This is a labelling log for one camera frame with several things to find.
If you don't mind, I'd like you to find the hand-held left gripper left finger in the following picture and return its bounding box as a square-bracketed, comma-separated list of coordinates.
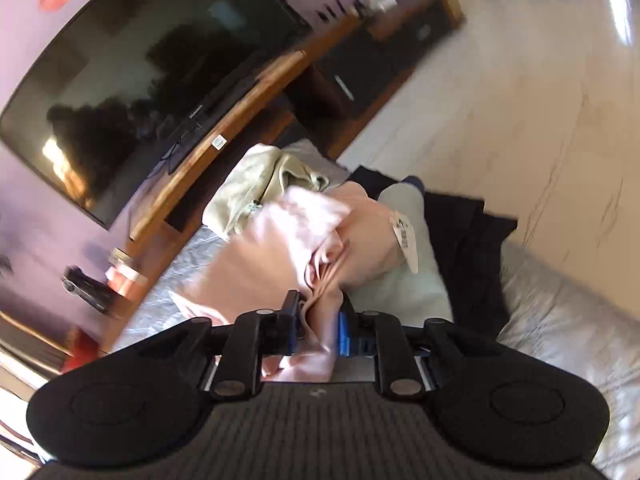
[106, 289, 302, 398]

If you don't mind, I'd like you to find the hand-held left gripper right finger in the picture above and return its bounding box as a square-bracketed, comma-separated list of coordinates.
[337, 295, 527, 397]

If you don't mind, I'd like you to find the pink garment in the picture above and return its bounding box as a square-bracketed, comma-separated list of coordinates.
[170, 180, 397, 384]

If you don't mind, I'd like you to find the light grey garment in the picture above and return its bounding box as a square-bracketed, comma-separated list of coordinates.
[345, 183, 457, 324]

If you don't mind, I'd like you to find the white garment tag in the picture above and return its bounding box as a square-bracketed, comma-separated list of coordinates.
[389, 211, 422, 276]

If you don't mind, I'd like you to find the black garment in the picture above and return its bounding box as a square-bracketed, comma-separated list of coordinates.
[349, 166, 520, 342]

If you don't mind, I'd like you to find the beige garment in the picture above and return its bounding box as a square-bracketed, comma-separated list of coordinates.
[201, 143, 330, 242]

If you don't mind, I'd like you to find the orange tissue box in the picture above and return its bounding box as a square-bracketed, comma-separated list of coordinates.
[106, 247, 149, 302]

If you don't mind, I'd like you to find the grey quilted bed cover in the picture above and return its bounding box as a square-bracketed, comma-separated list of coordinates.
[107, 139, 640, 480]

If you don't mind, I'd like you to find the red plant pot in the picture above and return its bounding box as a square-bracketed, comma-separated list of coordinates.
[59, 327, 109, 377]

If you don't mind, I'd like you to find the black speaker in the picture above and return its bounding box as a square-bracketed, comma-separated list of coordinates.
[60, 265, 119, 317]

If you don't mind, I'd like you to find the long wooden cabinet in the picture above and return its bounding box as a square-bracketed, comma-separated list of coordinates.
[127, 0, 469, 244]

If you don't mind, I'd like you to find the black flat television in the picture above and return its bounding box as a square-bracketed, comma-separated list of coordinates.
[0, 0, 317, 232]

